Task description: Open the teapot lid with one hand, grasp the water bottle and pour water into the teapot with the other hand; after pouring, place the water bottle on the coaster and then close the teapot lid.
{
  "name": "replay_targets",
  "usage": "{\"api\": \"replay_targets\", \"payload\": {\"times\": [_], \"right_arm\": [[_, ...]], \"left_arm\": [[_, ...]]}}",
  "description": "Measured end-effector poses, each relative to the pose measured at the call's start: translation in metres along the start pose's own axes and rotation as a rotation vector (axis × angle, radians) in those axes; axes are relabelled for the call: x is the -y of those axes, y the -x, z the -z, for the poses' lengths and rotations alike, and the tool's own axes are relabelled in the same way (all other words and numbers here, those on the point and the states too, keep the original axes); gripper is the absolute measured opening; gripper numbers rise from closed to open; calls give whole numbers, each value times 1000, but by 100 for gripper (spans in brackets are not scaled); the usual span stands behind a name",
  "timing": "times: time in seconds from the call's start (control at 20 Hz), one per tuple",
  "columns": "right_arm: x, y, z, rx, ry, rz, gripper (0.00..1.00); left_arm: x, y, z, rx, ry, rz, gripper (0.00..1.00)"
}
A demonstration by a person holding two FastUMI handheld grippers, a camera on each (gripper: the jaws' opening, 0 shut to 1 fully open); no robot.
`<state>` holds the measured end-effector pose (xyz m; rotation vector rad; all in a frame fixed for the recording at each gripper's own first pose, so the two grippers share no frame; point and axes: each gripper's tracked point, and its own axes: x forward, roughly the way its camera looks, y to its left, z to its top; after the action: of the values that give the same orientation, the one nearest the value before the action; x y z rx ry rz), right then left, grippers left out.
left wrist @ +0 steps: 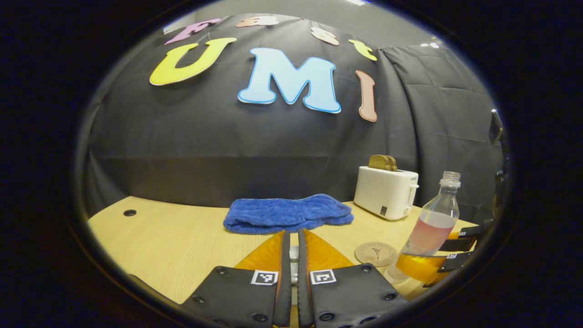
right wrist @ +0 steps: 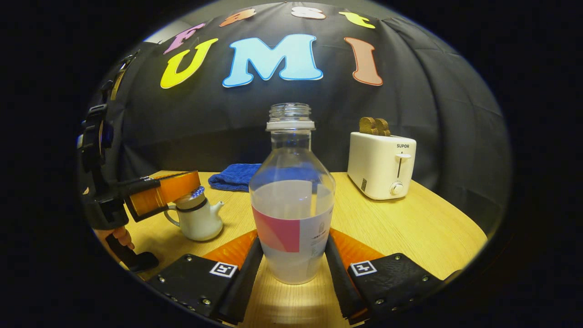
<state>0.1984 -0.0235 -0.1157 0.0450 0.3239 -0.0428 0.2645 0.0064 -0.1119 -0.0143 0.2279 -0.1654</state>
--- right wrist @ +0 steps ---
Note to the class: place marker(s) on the blue towel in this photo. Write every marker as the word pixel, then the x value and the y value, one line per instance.
pixel 234 177

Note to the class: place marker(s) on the white toaster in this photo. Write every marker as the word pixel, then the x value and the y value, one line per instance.
pixel 378 168

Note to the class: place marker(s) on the clear water bottle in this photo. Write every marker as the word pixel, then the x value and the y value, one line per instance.
pixel 291 218

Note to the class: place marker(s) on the black backdrop cloth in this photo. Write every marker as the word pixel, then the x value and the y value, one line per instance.
pixel 410 91

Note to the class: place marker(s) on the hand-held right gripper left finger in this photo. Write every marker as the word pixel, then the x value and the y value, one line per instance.
pixel 241 287

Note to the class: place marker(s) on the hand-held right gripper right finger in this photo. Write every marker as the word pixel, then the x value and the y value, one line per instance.
pixel 339 282

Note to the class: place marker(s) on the brown bread slice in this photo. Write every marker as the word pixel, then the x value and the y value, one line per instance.
pixel 383 128
pixel 367 126

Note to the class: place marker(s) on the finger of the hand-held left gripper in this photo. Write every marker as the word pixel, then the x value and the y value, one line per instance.
pixel 155 196

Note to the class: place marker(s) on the white teacup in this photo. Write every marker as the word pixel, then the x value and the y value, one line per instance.
pixel 200 225

